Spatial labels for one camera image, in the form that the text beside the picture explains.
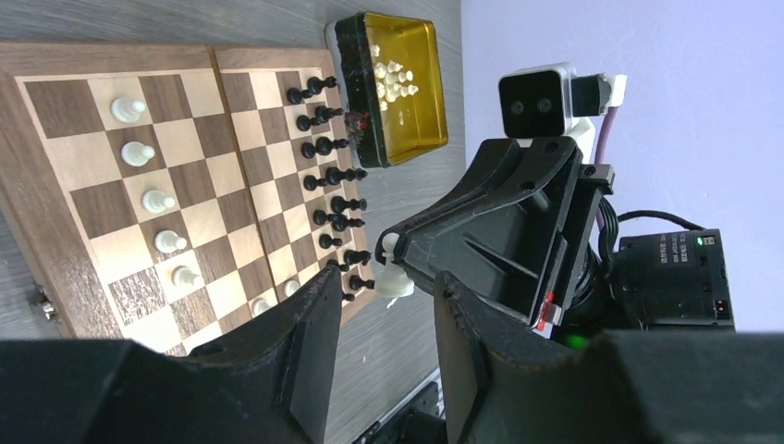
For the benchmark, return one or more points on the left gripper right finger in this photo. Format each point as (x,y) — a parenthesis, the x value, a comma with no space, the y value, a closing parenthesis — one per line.
(504,384)

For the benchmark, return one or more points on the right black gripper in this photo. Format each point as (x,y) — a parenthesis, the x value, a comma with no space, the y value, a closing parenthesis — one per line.
(503,232)

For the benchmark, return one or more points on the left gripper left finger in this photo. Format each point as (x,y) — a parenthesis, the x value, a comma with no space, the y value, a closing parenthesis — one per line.
(267,381)

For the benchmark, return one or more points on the white chess pawn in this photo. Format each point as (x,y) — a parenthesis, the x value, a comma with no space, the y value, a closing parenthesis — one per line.
(393,282)

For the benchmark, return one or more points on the yellow metal tray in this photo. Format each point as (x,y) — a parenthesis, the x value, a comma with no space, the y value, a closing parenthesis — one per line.
(390,86)

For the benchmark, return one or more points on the white chess piece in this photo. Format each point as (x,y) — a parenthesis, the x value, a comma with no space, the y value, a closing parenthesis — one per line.
(290,287)
(259,306)
(157,201)

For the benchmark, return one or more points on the wooden chess board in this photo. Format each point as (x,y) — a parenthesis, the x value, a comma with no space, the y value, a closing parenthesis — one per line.
(88,128)

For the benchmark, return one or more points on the black chess piece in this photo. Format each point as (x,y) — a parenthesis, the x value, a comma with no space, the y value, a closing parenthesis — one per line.
(316,85)

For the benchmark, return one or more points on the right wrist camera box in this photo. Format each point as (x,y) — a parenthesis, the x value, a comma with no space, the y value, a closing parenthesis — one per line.
(549,100)

